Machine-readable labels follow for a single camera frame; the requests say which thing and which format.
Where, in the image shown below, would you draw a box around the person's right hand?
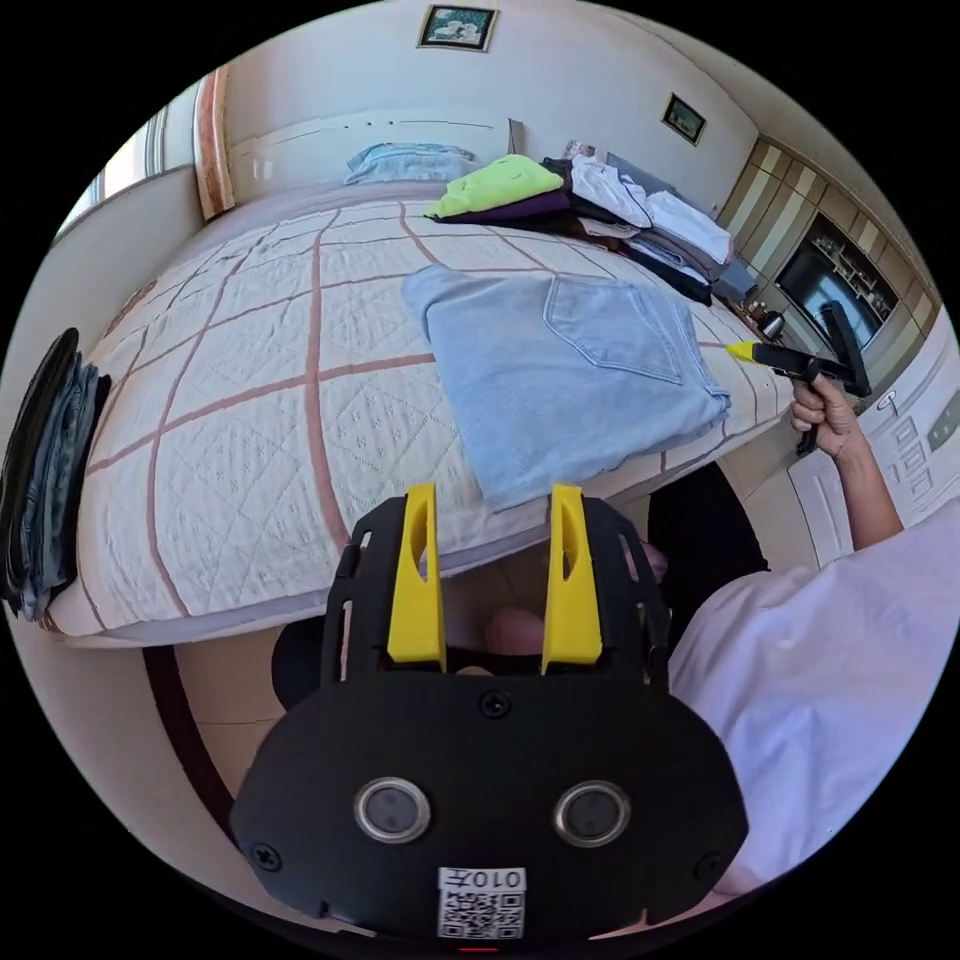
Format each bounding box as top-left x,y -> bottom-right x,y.
790,371 -> 865,462

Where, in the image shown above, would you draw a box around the person's body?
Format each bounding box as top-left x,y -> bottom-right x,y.
483,455 -> 960,901

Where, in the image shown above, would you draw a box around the pile of dark clothes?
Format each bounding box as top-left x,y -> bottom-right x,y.
0,327 -> 114,622

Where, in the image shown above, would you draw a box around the window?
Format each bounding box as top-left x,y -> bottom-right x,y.
56,108 -> 175,230

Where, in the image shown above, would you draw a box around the bed with checked quilt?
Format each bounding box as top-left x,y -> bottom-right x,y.
41,116 -> 800,650

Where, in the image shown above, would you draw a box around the person's right forearm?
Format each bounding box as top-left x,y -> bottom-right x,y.
833,428 -> 906,554

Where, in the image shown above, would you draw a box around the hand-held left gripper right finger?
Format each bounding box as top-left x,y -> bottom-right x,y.
540,483 -> 606,676

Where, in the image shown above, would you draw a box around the light blue pillow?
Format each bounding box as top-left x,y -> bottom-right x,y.
344,142 -> 478,187

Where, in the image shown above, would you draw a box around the curtain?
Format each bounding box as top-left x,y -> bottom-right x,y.
190,65 -> 235,220

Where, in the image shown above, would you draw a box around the small framed picture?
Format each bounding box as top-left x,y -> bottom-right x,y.
660,92 -> 709,147

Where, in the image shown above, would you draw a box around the cupboard with television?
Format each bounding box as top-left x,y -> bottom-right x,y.
718,133 -> 948,365

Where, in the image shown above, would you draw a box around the blue jeans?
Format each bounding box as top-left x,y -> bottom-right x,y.
401,265 -> 733,516

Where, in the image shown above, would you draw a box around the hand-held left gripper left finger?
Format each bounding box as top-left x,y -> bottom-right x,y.
386,482 -> 449,673

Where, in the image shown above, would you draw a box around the white cabinet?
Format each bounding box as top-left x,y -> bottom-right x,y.
785,313 -> 960,571

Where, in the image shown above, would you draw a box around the large framed picture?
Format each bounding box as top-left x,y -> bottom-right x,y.
416,3 -> 501,54

